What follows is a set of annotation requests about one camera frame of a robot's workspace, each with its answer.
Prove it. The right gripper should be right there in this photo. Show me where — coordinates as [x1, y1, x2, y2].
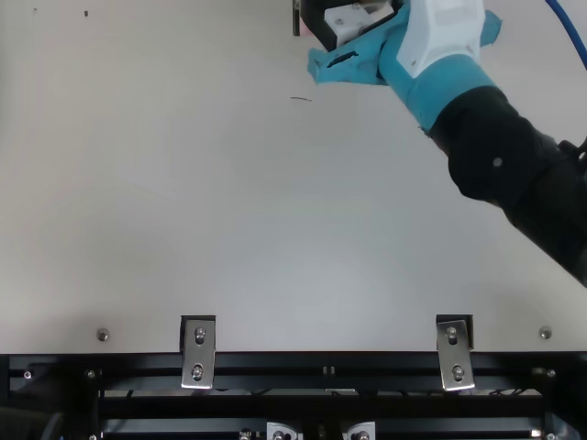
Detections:
[300, 0, 504, 135]

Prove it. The small square scanner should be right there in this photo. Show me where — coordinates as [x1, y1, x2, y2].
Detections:
[292, 0, 309, 38]

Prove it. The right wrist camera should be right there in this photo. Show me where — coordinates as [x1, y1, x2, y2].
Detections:
[394, 0, 488, 80]

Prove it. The blue cable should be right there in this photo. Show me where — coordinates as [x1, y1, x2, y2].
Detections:
[543, 0, 587, 71]

